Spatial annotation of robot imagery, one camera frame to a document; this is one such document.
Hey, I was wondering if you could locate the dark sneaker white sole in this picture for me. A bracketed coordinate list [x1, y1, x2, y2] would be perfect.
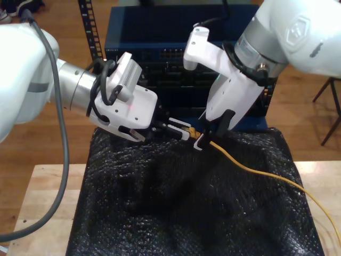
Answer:
[5, 0, 46, 17]

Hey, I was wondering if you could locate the blue network switch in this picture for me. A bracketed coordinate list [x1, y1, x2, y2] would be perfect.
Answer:
[104, 5, 267, 65]

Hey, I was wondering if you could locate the dark wooden chair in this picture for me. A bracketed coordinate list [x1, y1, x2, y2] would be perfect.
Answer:
[312, 77, 341, 147]

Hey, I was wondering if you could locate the black bubble wrap mat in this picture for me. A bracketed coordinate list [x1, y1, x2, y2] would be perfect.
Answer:
[65, 125, 326, 256]

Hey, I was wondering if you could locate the yellow network cable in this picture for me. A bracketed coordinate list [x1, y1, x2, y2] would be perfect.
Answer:
[186, 127, 341, 237]

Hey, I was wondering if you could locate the white shoe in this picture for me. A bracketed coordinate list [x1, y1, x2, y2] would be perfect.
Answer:
[0, 7, 13, 25]

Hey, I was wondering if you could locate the black rack server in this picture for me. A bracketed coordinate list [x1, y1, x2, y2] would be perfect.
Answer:
[105, 60, 272, 90]

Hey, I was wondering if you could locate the blue base shelf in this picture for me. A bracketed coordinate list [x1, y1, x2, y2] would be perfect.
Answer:
[165, 116, 269, 132]

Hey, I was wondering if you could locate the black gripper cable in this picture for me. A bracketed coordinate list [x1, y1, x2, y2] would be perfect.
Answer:
[192, 0, 270, 87]
[86, 60, 120, 123]

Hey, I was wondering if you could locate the black perforated rack post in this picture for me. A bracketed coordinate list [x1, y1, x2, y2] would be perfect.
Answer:
[78, 0, 107, 67]
[259, 81, 277, 118]

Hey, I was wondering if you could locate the thick grey cable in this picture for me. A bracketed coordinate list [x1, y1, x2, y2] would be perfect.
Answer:
[0, 7, 70, 243]

